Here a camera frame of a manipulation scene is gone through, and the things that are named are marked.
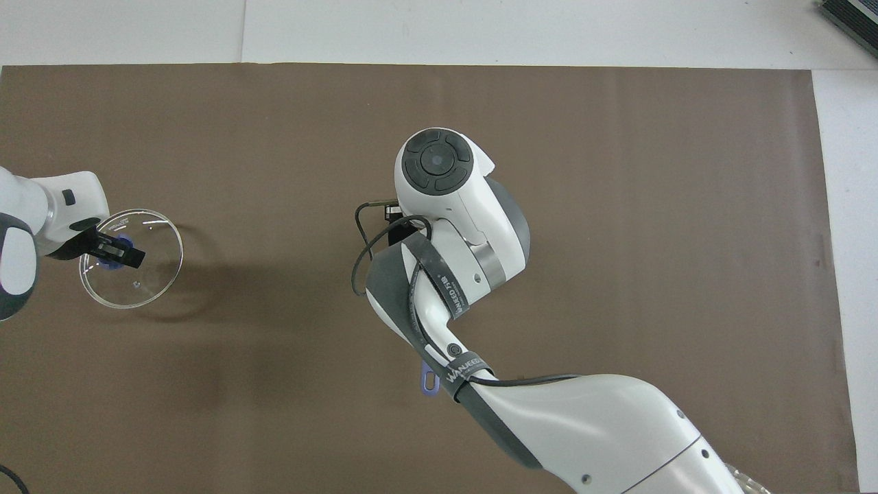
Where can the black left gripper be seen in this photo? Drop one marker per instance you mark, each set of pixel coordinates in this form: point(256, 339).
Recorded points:
point(79, 240)

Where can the dark blue saucepan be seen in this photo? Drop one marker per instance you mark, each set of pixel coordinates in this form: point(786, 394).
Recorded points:
point(429, 379)

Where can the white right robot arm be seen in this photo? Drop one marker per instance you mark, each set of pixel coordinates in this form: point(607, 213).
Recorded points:
point(549, 425)

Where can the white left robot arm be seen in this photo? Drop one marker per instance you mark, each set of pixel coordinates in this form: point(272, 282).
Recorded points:
point(20, 206)

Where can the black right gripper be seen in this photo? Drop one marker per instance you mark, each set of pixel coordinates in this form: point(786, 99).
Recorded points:
point(396, 223)

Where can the glass lid with blue knob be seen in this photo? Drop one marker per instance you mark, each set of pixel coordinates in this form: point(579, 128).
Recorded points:
point(151, 274)

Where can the brown table mat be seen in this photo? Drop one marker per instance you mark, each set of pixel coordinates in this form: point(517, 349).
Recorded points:
point(617, 206)

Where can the dark ribbed device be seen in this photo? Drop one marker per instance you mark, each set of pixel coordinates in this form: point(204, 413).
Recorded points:
point(854, 20)

